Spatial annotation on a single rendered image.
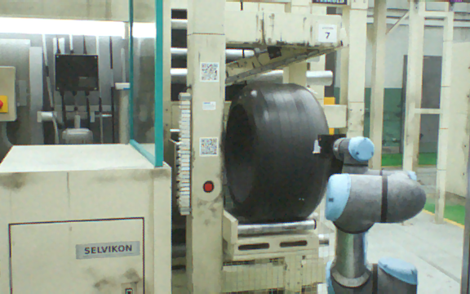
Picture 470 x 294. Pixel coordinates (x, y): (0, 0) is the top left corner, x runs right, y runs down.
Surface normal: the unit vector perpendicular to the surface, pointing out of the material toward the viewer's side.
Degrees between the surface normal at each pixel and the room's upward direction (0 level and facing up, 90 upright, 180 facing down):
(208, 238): 90
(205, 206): 90
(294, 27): 90
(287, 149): 80
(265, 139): 76
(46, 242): 90
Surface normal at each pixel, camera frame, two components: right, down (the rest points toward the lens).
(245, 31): 0.29, 0.11
